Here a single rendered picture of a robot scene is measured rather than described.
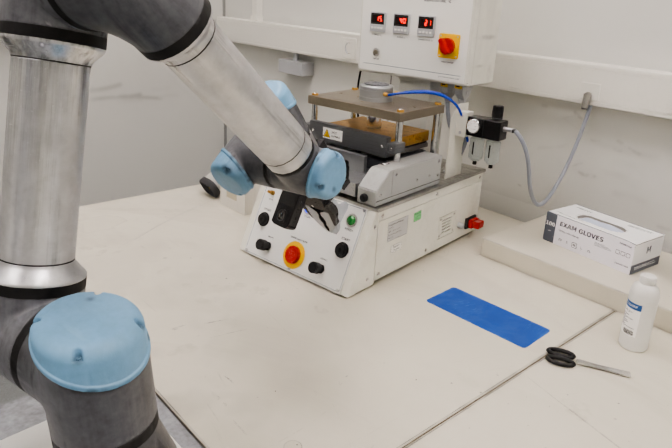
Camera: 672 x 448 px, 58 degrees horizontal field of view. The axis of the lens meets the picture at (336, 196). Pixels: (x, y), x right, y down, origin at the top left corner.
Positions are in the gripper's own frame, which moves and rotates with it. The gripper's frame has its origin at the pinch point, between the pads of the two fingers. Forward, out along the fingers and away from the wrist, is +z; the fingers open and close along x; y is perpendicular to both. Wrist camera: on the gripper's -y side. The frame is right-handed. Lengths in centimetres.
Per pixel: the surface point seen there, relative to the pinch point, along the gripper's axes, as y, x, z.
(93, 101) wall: 28, 161, 22
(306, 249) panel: -2.3, 9.2, 7.8
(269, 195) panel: 4.9, 24.9, 3.6
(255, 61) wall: 85, 127, 41
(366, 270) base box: -0.2, -5.0, 10.9
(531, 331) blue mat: 5.4, -37.6, 20.6
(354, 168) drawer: 17.5, 7.2, 1.6
